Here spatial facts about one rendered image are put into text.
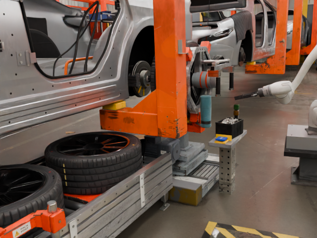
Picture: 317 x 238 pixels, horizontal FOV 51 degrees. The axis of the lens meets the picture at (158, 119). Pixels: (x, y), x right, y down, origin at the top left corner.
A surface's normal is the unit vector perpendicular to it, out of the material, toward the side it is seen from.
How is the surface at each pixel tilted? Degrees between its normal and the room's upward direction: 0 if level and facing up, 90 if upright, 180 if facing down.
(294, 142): 90
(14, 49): 90
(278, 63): 90
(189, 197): 90
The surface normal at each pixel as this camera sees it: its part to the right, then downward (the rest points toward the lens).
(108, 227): 0.87, 0.08
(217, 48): 0.08, 0.24
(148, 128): -0.49, 0.22
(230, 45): 0.38, 0.20
